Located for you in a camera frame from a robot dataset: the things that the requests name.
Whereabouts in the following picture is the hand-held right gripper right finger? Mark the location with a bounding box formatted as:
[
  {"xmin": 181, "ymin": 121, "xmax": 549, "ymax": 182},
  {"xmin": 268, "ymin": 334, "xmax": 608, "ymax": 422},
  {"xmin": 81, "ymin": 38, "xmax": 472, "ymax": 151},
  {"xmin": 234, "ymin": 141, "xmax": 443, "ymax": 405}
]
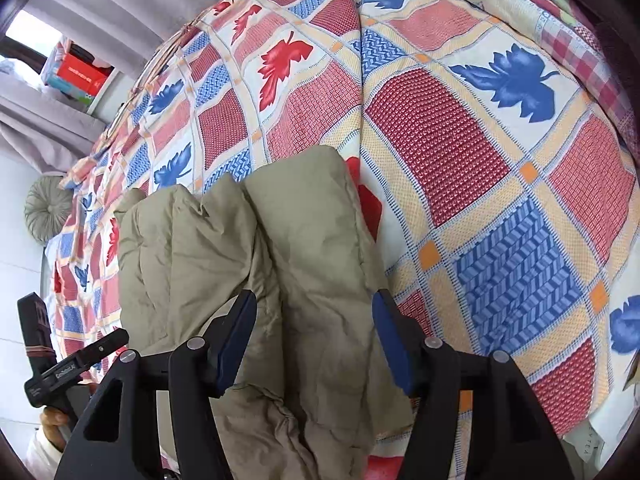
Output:
[{"xmin": 371, "ymin": 290, "xmax": 576, "ymax": 480}]

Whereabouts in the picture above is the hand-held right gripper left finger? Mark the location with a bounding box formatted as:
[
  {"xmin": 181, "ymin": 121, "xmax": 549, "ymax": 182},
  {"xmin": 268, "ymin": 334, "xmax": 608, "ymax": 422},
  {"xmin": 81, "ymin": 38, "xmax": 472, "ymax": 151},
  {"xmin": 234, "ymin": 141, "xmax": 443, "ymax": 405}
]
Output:
[{"xmin": 54, "ymin": 290, "xmax": 258, "ymax": 480}]

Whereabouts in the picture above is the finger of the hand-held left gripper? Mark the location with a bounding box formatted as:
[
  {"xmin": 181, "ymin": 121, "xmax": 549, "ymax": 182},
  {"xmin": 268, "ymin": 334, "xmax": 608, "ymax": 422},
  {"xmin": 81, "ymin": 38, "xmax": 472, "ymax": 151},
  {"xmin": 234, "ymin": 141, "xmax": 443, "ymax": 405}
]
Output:
[{"xmin": 79, "ymin": 328, "xmax": 129, "ymax": 363}]

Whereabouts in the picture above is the khaki puffer jacket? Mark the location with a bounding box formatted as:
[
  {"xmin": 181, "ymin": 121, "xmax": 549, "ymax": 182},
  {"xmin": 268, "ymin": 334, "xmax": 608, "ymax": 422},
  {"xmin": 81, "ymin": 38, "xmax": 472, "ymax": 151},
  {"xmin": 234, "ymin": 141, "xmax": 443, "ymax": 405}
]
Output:
[{"xmin": 114, "ymin": 145, "xmax": 416, "ymax": 480}]

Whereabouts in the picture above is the person's left forearm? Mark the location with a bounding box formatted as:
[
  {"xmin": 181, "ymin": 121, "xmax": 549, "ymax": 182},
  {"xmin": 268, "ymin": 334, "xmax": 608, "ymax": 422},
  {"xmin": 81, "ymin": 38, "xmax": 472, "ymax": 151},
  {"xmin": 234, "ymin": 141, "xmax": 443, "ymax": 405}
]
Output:
[{"xmin": 24, "ymin": 429, "xmax": 68, "ymax": 478}]

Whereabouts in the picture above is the person's left hand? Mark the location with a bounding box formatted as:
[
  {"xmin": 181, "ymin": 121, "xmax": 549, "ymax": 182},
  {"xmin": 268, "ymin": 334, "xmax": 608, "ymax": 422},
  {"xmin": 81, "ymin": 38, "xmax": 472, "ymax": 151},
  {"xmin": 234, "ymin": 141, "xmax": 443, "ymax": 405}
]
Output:
[{"xmin": 40, "ymin": 406, "xmax": 76, "ymax": 452}]

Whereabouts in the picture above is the grey round tufted cushion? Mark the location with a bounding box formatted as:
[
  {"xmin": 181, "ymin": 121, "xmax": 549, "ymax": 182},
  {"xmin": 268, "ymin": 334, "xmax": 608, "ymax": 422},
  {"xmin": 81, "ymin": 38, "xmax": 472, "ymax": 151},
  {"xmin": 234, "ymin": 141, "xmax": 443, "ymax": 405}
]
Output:
[{"xmin": 24, "ymin": 176, "xmax": 75, "ymax": 247}]

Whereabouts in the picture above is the leaf print patchwork quilt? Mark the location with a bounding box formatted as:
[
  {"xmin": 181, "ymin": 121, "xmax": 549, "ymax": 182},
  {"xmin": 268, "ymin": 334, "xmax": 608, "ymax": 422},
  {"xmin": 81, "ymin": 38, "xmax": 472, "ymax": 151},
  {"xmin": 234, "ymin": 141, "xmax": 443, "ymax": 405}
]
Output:
[{"xmin": 45, "ymin": 0, "xmax": 640, "ymax": 480}]

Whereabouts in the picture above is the white plastic bag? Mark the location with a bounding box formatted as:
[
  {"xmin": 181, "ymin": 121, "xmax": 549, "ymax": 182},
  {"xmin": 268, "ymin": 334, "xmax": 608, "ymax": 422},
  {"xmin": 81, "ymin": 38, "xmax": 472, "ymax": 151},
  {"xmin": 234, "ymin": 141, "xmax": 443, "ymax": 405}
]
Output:
[{"xmin": 561, "ymin": 419, "xmax": 610, "ymax": 480}]

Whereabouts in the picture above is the light blue cardboard box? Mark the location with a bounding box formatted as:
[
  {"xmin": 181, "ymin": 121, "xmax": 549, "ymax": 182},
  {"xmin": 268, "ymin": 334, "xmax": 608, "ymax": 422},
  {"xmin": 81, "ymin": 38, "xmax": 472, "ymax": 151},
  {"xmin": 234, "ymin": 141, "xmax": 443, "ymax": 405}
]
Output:
[{"xmin": 41, "ymin": 71, "xmax": 97, "ymax": 108}]

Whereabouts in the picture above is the red cardboard box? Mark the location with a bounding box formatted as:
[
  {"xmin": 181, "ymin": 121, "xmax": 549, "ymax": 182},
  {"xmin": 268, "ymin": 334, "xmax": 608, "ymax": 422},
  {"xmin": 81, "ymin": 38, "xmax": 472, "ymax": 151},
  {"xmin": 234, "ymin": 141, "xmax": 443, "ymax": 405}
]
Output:
[{"xmin": 55, "ymin": 53, "xmax": 110, "ymax": 96}]

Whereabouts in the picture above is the grey curtain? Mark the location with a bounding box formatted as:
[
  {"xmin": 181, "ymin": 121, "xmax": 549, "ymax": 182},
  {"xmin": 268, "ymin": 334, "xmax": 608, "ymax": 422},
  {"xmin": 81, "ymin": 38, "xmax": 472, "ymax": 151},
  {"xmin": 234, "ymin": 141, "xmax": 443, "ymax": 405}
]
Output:
[{"xmin": 0, "ymin": 0, "xmax": 301, "ymax": 173}]

